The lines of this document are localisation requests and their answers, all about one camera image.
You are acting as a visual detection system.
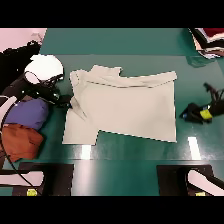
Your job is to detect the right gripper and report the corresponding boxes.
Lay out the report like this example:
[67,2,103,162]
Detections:
[179,102,214,125]

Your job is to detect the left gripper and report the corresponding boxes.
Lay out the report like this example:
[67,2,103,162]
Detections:
[49,91,73,109]

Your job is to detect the purple garment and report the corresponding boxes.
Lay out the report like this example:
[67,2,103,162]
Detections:
[3,98,50,132]

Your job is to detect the white garment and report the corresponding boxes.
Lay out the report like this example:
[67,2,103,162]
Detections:
[23,54,65,85]

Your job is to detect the orange garment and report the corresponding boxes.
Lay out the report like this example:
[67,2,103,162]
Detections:
[0,123,45,163]

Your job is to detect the heap of clothes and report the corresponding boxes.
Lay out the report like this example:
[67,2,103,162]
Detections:
[188,28,224,60]

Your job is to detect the red garment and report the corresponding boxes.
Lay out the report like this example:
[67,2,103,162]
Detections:
[203,28,224,38]

